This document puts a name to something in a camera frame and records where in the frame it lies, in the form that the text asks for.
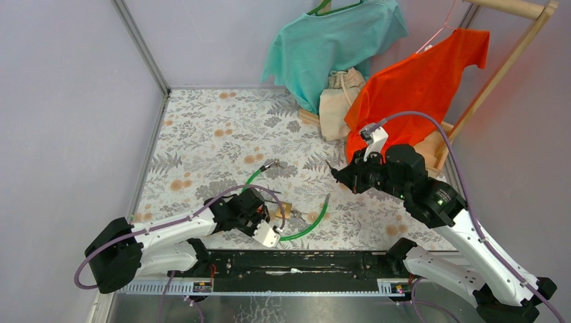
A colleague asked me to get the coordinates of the wooden clothes rack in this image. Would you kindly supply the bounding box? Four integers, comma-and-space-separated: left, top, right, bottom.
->
297, 0, 560, 181

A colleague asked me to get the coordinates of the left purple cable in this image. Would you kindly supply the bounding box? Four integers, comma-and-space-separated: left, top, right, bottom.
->
73, 184, 288, 323

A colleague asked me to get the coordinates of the brass padlock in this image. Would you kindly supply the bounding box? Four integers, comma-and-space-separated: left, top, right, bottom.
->
275, 202, 292, 219

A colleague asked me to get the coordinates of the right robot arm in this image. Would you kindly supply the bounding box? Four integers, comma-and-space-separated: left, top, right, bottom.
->
331, 144, 557, 322

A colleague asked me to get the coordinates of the green cable lock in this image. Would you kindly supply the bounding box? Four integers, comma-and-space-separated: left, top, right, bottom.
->
242, 161, 331, 242

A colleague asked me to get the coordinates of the orange t-shirt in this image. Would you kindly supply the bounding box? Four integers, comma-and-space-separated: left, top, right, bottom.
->
345, 28, 490, 160

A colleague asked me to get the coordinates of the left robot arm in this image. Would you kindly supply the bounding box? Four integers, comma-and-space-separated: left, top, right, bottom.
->
82, 188, 280, 294

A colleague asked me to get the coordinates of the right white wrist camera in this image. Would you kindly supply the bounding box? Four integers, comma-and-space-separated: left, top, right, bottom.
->
360, 124, 389, 162

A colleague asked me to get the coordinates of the cable lock key pair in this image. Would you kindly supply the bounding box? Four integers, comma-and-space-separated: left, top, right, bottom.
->
269, 159, 285, 168

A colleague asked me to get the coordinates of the teal t-shirt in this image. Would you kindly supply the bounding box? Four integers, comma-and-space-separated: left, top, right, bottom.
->
261, 1, 409, 114

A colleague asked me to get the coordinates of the pink clothes hanger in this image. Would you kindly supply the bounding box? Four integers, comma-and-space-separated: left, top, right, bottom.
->
415, 0, 457, 54

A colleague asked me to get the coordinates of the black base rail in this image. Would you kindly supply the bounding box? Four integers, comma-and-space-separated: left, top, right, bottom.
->
175, 250, 411, 293

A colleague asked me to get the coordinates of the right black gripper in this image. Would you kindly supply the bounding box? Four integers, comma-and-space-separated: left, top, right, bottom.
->
334, 146, 409, 200

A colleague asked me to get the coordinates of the green clothes hanger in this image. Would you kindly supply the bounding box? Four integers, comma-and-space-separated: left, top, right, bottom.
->
306, 0, 364, 16

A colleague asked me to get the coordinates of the floral table mat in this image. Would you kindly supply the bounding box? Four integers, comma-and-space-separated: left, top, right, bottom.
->
132, 89, 452, 251

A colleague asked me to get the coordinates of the beige drawstring bag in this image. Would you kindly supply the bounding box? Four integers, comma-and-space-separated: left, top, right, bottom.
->
318, 67, 366, 141

